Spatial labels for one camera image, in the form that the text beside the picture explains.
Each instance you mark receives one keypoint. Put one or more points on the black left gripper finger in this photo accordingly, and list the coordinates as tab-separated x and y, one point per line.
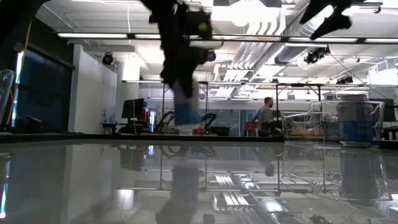
186	81
168	76

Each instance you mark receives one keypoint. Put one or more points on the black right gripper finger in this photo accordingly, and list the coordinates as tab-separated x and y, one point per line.
320	7
337	25

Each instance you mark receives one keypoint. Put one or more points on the white blue soda can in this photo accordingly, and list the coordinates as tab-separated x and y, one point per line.
186	115
354	130

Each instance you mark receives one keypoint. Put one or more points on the black background robot arm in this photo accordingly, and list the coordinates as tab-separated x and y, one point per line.
164	116

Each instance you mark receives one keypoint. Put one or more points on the green background robot arm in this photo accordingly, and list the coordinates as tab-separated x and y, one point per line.
210	116

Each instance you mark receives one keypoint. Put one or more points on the black computer monitor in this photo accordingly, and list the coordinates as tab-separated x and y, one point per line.
132	109
390	112

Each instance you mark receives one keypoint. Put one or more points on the red box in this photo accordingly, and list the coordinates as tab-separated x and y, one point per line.
250	125

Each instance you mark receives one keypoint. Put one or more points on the overhead LED light bar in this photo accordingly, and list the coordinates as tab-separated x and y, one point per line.
93	35

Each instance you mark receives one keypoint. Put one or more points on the person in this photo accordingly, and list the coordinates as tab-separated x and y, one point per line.
264	118

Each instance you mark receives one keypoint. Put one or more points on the clear plastic bin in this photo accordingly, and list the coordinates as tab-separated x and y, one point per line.
306	137
4	93

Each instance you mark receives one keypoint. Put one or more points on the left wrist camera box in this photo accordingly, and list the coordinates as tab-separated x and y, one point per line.
199	26

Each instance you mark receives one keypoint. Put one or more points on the black ceiling camera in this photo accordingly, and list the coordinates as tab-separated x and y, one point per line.
107	59
344	80
212	56
315	56

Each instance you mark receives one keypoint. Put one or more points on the silver ventilation duct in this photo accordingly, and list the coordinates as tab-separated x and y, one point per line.
289	54

